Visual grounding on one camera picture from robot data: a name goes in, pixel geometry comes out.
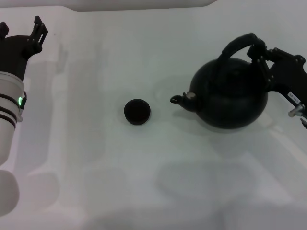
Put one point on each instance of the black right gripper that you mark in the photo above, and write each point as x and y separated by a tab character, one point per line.
290	72

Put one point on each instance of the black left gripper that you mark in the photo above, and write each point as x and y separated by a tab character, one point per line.
14	52

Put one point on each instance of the small dark round teacup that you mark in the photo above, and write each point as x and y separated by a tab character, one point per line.
137	112

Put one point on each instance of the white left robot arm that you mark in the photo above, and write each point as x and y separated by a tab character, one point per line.
8	119

